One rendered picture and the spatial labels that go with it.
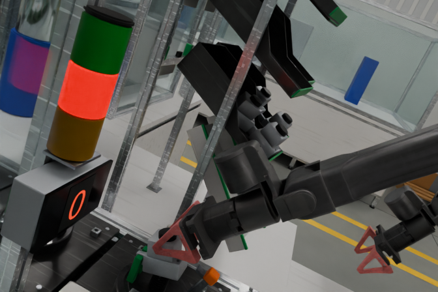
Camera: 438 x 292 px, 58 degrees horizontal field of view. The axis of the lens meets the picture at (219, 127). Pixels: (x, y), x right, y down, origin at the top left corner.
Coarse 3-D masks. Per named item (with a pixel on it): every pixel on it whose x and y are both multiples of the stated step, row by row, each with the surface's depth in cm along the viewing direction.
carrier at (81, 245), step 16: (80, 224) 78; (96, 224) 80; (64, 240) 70; (80, 240) 74; (96, 240) 75; (48, 256) 67; (64, 256) 68; (80, 256) 70; (32, 272) 63; (48, 272) 64; (64, 272) 65; (32, 288) 60; (48, 288) 61
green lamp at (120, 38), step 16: (80, 32) 37; (96, 32) 37; (112, 32) 37; (128, 32) 38; (80, 48) 37; (96, 48) 37; (112, 48) 38; (80, 64) 38; (96, 64) 38; (112, 64) 38
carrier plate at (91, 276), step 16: (128, 240) 79; (112, 256) 73; (128, 256) 75; (96, 272) 68; (112, 272) 69; (192, 272) 77; (96, 288) 65; (112, 288) 66; (208, 288) 75; (224, 288) 77
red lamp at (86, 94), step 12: (72, 72) 38; (84, 72) 38; (96, 72) 38; (72, 84) 38; (84, 84) 38; (96, 84) 39; (108, 84) 39; (60, 96) 40; (72, 96) 39; (84, 96) 39; (96, 96) 39; (108, 96) 40; (72, 108) 39; (84, 108) 39; (96, 108) 40
